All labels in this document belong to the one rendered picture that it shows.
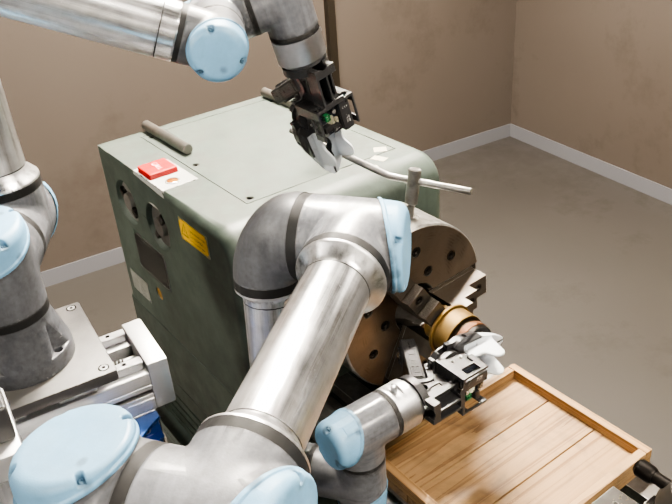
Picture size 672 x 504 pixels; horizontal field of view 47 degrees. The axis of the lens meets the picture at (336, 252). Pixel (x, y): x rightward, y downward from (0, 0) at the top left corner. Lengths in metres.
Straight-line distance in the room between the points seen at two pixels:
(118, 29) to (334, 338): 0.46
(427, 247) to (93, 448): 0.77
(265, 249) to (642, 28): 3.30
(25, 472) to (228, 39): 0.54
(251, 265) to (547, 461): 0.64
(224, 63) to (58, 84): 2.57
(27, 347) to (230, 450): 0.56
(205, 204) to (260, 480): 0.81
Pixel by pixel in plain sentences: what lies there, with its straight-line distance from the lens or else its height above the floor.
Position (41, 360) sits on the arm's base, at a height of 1.19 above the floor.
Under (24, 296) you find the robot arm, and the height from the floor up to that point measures 1.29.
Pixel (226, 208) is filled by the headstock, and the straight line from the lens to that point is 1.37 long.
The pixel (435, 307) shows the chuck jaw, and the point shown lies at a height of 1.13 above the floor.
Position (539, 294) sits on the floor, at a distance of 3.38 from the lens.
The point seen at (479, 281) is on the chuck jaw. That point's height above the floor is 1.10.
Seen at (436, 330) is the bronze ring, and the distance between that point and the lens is 1.29.
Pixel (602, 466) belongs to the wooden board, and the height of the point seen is 0.89.
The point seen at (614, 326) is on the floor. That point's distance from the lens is 3.24.
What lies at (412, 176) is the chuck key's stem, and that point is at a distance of 1.30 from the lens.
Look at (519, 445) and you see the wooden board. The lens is 1.40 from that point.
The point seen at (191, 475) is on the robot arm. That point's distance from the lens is 0.68.
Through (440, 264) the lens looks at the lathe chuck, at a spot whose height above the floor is 1.14.
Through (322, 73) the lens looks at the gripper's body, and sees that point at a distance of 1.15.
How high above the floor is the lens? 1.86
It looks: 30 degrees down
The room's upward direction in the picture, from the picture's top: 5 degrees counter-clockwise
